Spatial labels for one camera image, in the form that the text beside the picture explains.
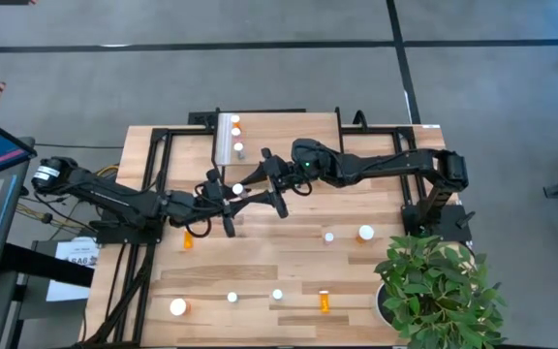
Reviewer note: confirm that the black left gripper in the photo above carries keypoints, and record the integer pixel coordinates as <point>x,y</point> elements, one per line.
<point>213,203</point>

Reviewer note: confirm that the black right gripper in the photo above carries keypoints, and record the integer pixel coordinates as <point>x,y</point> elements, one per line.
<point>284,179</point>

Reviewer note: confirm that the small white bottle row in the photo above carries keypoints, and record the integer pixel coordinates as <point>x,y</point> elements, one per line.
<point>238,147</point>
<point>238,189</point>

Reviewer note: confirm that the small orange pill bottle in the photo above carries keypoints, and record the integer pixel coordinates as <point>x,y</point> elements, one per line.
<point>235,119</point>
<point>188,241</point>
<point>324,301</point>

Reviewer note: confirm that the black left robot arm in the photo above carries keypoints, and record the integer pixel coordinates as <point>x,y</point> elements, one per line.
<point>114,201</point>

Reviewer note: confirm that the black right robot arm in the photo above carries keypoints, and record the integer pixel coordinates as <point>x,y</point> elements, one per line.
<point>385,162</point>

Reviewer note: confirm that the white paper sheet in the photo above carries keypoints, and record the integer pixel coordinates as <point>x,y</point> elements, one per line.
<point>73,252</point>

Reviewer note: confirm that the white plant pot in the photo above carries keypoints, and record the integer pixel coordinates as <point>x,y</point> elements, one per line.
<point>381,303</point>

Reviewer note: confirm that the black support beam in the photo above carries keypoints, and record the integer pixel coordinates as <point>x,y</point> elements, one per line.
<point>41,264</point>

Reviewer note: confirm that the green leafy plant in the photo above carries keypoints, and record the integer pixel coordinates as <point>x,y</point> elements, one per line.
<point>434,291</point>

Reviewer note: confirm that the wooden shelf with black frame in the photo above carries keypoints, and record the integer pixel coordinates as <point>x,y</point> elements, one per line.
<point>298,136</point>

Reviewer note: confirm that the black aluminium rail frame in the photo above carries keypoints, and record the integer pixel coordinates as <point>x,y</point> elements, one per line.
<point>381,130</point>

